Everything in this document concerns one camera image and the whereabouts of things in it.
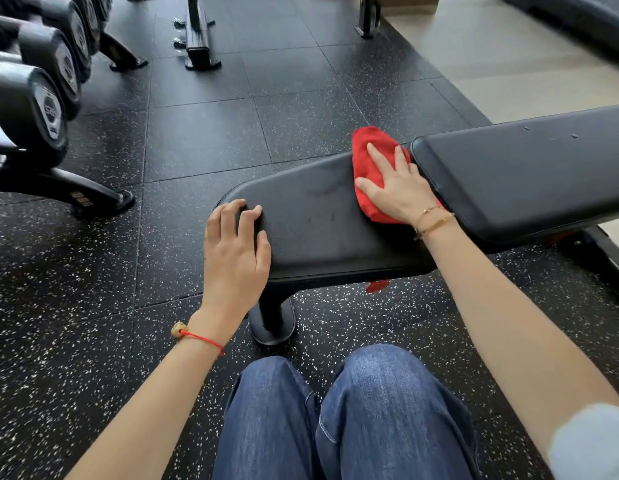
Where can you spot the person's left hand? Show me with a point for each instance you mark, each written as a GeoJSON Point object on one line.
{"type": "Point", "coordinates": [234, 264]}

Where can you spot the person's right hand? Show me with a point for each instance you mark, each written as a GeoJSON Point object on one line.
{"type": "Point", "coordinates": [404, 194]}

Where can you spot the person's left thumb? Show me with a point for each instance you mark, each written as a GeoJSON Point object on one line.
{"type": "Point", "coordinates": [264, 252]}

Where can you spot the person's right middle finger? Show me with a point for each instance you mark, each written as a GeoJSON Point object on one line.
{"type": "Point", "coordinates": [400, 157]}

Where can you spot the person's left middle finger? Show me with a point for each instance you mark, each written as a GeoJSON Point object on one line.
{"type": "Point", "coordinates": [231, 217]}

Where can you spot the person's right thumb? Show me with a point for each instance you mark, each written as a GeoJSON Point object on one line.
{"type": "Point", "coordinates": [369, 187]}

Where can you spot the red cleaning cloth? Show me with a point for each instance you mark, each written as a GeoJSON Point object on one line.
{"type": "Point", "coordinates": [370, 137]}

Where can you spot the person's right forearm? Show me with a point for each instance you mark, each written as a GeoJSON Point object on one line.
{"type": "Point", "coordinates": [499, 314]}

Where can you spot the person's left forearm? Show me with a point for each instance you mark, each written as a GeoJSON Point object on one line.
{"type": "Point", "coordinates": [164, 394]}

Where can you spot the black padded weight bench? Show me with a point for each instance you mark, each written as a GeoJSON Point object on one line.
{"type": "Point", "coordinates": [314, 229]}

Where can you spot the black dumbbell rack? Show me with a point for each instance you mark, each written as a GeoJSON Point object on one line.
{"type": "Point", "coordinates": [64, 183]}

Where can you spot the black equipment base with wheels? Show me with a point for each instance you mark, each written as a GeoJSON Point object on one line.
{"type": "Point", "coordinates": [197, 39]}

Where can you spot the blue denim jeans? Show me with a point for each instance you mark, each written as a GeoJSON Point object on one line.
{"type": "Point", "coordinates": [369, 419]}

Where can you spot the black exercise machine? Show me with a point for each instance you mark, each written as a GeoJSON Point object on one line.
{"type": "Point", "coordinates": [574, 17]}

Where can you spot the black rubber dumbbell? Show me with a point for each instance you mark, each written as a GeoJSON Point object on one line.
{"type": "Point", "coordinates": [92, 14]}
{"type": "Point", "coordinates": [59, 14]}
{"type": "Point", "coordinates": [49, 59]}
{"type": "Point", "coordinates": [24, 109]}

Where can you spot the white shirt sleeve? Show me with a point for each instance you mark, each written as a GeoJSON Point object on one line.
{"type": "Point", "coordinates": [589, 444]}

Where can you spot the black equipment frame leg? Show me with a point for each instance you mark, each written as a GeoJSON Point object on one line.
{"type": "Point", "coordinates": [368, 14]}

